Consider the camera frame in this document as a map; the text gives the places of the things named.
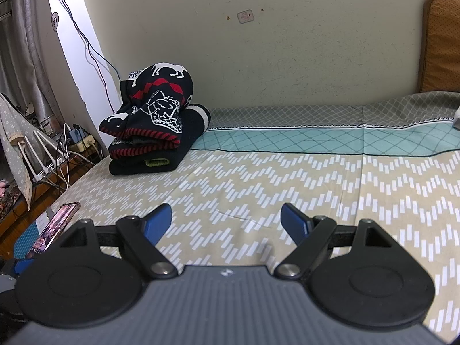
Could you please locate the grey curtain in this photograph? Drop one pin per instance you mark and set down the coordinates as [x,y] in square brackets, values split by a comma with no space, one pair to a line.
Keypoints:
[21,43]

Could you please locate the round wall hook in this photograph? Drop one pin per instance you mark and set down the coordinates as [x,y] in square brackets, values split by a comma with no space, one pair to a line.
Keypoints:
[55,21]

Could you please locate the white router with antennas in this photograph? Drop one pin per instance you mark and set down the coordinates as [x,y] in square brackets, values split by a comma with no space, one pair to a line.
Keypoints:
[50,168]

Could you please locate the dark patterned knit sweater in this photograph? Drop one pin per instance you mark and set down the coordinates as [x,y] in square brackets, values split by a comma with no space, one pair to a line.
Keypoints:
[158,104]

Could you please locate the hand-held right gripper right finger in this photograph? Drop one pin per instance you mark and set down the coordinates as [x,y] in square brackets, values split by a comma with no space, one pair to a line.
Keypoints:
[293,222]

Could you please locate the beige power strip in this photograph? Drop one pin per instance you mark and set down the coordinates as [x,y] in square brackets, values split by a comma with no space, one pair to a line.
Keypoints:
[84,143]

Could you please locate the white cloth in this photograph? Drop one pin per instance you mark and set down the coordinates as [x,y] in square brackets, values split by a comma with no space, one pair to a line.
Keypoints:
[457,120]

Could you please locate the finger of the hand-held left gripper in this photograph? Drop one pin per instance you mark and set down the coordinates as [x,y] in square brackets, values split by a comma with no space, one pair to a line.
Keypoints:
[24,265]

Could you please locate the smartphone in pink case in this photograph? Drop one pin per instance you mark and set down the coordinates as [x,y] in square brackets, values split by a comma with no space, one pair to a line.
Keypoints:
[54,226]

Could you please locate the grey floral ironing board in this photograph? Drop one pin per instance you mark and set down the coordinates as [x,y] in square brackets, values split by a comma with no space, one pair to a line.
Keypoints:
[14,125]

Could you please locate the small wall sticker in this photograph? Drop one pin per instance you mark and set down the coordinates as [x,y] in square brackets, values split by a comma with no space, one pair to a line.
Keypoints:
[246,16]

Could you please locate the green garment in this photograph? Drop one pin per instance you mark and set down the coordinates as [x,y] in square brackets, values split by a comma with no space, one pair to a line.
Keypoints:
[157,162]

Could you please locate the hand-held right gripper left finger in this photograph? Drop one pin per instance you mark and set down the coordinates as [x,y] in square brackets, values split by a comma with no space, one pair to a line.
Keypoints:
[158,224]

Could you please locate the patterned bed sheet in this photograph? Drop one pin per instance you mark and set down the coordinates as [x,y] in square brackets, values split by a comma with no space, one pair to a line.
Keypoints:
[287,179]

